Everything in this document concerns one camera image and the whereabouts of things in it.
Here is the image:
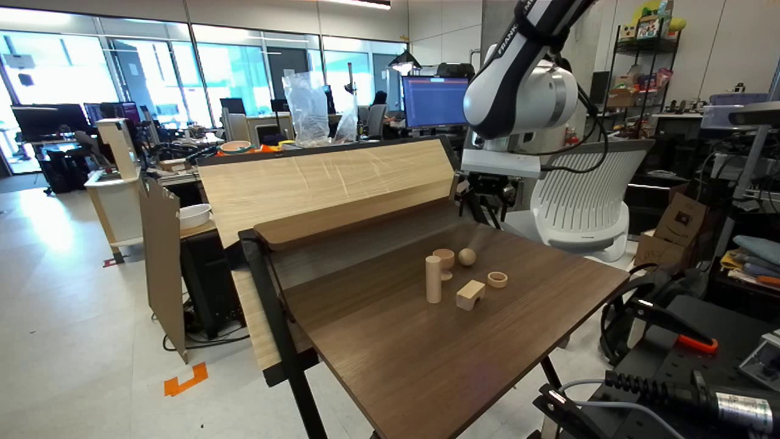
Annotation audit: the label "dark wooden table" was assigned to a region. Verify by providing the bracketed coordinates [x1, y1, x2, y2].
[239, 197, 625, 439]

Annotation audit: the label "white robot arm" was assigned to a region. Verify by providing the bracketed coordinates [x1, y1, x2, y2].
[458, 0, 595, 182]

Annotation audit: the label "white mesh office chair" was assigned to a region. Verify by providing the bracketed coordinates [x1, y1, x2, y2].
[530, 139, 650, 261]

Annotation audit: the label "plywood side board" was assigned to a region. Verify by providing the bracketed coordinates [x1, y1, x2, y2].
[138, 180, 187, 358]

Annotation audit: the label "wooden cup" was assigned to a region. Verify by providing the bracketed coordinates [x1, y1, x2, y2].
[430, 249, 456, 280]

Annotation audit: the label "cardboard box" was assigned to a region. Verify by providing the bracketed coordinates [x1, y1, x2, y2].
[634, 192, 709, 269]

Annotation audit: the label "blue computer monitor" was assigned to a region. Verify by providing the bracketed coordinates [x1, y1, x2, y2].
[405, 76, 467, 128]

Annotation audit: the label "orange handled tool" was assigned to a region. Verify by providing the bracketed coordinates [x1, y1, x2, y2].
[625, 299, 718, 355]

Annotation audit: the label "wooden cylinder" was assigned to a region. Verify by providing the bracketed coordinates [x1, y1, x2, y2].
[424, 254, 440, 305]

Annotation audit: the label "light plywood back panel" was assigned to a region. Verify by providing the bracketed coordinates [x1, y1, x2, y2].
[196, 139, 452, 247]

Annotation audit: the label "wooden rectangular block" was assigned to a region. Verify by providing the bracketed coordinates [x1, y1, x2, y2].
[456, 280, 484, 309]

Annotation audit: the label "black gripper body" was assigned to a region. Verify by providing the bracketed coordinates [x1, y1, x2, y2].
[466, 172, 516, 206]

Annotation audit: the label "clear plastic bag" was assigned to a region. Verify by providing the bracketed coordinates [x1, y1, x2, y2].
[283, 70, 329, 142]

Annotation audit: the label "black metal shelf rack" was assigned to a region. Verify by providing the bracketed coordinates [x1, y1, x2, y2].
[589, 16, 679, 139]

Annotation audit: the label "black silver camera mount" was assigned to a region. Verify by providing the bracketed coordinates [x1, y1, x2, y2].
[533, 371, 780, 439]

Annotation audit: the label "wooden sphere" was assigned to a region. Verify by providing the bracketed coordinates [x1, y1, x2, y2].
[458, 247, 477, 266]

